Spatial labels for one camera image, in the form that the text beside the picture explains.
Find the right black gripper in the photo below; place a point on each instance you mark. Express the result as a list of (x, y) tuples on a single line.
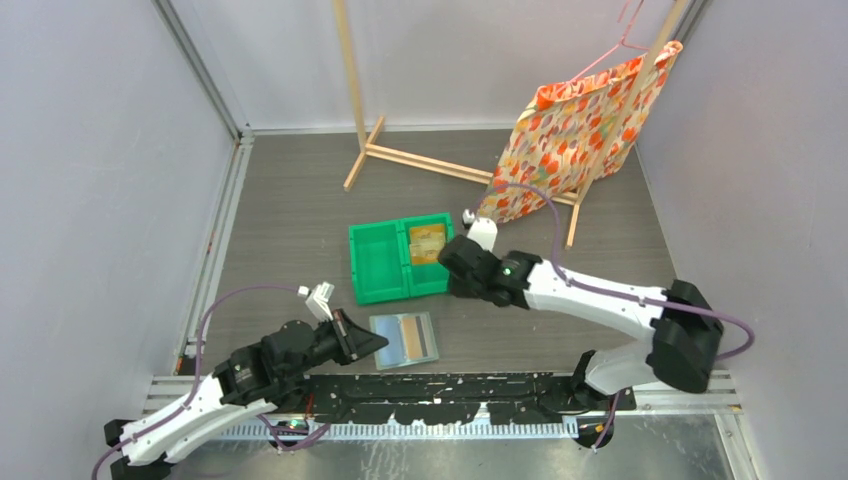
[(459, 290)]

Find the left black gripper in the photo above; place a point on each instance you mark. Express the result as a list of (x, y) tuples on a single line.
[(354, 341)]

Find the sage green card holder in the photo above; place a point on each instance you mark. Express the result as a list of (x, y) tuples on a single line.
[(393, 356)]

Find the green plastic double bin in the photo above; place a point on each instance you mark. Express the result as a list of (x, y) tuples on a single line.
[(383, 267)]

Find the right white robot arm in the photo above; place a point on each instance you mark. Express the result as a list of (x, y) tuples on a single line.
[(673, 342)]

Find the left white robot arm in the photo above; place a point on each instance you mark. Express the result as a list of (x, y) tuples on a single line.
[(259, 378)]

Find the wooden clothes rack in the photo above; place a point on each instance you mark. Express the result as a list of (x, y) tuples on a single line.
[(369, 148)]

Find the floral orange fabric bag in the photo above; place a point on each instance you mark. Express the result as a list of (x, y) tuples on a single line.
[(557, 139)]

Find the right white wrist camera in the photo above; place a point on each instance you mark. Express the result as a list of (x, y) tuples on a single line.
[(480, 229)]

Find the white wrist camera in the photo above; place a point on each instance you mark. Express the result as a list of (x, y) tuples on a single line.
[(317, 300), (480, 229)]

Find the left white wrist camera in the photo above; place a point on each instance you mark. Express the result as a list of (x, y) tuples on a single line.
[(317, 300)]

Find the aluminium rail with slots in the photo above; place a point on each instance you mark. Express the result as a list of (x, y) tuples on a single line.
[(481, 428)]

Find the pink wire hanger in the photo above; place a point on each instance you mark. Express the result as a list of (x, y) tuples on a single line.
[(623, 42)]

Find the aluminium corner frame post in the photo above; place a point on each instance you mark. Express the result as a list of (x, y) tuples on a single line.
[(185, 27)]

